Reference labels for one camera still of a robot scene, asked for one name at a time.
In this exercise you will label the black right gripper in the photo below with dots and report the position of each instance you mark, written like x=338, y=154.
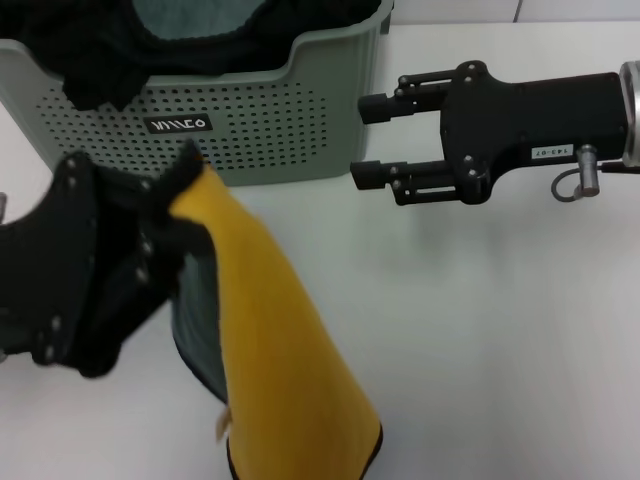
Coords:
x=530, y=120

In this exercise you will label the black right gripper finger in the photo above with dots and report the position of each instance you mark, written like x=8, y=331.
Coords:
x=370, y=175

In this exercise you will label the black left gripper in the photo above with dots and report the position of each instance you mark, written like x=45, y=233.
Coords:
x=45, y=250

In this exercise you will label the yellow towel with black edge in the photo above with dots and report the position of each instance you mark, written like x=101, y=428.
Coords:
x=270, y=310

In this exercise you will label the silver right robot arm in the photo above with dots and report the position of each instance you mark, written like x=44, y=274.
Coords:
x=632, y=115

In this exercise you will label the green perforated storage box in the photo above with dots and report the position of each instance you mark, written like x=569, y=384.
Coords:
x=280, y=120

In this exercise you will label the teal towel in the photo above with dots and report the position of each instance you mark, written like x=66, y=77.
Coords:
x=200, y=20

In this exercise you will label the black cloth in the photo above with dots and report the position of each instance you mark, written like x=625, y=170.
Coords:
x=100, y=60

